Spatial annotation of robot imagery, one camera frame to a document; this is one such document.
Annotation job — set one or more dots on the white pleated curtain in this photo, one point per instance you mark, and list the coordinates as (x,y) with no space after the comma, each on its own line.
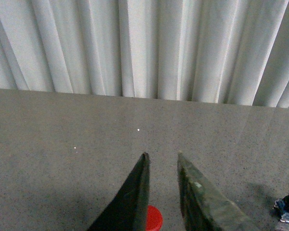
(211,51)

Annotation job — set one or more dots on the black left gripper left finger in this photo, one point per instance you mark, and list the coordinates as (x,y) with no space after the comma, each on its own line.
(128,209)

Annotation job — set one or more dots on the red round button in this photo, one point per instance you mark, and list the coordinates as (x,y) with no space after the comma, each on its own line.
(154,219)

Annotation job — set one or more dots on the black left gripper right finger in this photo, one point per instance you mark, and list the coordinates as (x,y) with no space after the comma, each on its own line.
(203,206)

